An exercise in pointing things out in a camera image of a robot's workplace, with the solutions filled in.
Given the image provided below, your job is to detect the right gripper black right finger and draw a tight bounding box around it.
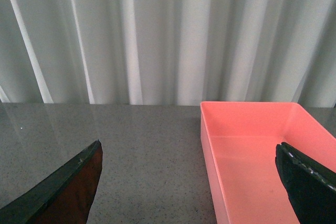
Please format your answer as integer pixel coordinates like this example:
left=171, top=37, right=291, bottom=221
left=275, top=142, right=335, bottom=223

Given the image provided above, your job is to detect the pink plastic bin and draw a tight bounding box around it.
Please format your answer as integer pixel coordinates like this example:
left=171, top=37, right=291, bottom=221
left=201, top=101, right=335, bottom=223

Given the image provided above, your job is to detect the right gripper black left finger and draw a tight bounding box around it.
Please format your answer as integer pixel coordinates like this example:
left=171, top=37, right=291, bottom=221
left=1, top=141, right=102, bottom=223

